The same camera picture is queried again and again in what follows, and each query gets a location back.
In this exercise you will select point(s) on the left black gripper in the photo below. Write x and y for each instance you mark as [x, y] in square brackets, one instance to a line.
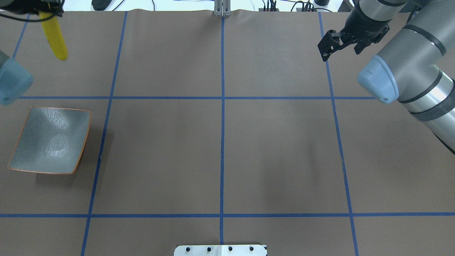
[45, 4]

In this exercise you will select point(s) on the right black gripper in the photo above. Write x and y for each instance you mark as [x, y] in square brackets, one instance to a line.
[363, 26]

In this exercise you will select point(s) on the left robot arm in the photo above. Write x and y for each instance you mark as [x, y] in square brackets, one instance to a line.
[15, 80]

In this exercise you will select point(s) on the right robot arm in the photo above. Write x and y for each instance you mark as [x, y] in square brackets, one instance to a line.
[405, 70]

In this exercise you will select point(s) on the grey square plate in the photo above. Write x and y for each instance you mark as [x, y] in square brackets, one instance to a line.
[52, 141]

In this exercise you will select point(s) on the aluminium frame post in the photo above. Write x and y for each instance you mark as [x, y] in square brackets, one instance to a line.
[222, 8]

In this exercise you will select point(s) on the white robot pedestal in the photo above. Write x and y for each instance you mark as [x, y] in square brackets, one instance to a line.
[221, 250]

